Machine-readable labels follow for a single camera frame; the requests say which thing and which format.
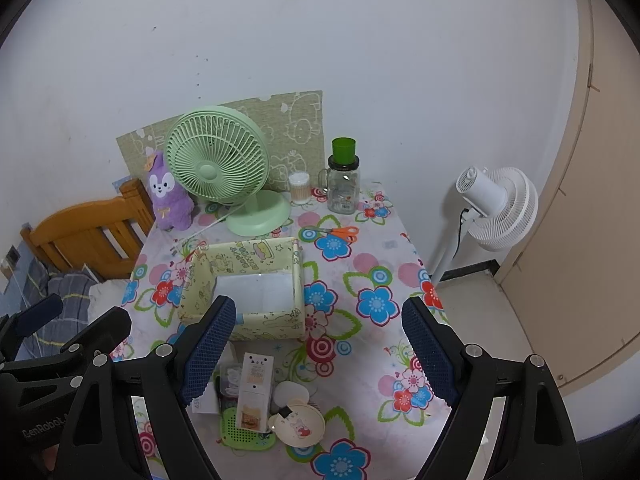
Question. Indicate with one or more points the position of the beige wooden door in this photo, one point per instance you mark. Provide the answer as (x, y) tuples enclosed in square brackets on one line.
[(575, 285)]

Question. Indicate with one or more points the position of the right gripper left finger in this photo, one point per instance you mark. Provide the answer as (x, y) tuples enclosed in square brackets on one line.
[(175, 374)]

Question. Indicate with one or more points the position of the floral tablecloth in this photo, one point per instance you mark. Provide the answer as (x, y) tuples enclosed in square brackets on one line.
[(382, 417)]

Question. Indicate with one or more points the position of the orange handled scissors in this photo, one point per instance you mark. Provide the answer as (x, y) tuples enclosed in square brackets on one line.
[(347, 233)]

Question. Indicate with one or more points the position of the round cream compact mirror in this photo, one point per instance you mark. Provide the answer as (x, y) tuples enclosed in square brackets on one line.
[(298, 425)]

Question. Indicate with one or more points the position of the white power adapter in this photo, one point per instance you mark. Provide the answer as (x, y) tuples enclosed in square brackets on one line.
[(207, 403)]

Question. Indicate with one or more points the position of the wooden bed headboard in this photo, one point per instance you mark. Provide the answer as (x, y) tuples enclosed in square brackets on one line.
[(105, 235)]

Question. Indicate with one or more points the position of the purple plush bunny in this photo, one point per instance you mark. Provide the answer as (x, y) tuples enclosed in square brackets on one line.
[(172, 205)]

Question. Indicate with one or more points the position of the white floor fan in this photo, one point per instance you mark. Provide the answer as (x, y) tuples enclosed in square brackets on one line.
[(501, 209)]

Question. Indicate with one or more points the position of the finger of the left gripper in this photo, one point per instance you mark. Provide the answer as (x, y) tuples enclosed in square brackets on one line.
[(101, 336), (16, 327)]

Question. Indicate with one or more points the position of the patterned fabric storage box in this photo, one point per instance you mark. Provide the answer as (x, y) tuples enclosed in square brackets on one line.
[(264, 278)]

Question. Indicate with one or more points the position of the tall white carton box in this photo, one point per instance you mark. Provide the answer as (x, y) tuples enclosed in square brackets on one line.
[(252, 410)]

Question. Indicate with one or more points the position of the green plastic cup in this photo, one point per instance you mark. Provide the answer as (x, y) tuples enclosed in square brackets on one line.
[(343, 150)]

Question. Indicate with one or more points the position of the bag of white items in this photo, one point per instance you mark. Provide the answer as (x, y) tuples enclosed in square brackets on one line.
[(229, 379)]

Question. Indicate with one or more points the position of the green panda case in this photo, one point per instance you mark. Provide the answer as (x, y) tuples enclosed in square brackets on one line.
[(242, 439)]

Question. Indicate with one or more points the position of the green desk fan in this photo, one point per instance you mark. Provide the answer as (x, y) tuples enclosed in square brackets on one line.
[(219, 154)]

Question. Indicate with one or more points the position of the white round pad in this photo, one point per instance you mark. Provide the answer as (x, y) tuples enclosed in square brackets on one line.
[(286, 392)]

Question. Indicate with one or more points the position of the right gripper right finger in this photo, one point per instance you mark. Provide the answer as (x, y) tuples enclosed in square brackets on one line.
[(464, 377)]

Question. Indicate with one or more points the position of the cotton swab container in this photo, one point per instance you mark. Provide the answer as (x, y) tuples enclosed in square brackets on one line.
[(300, 187)]

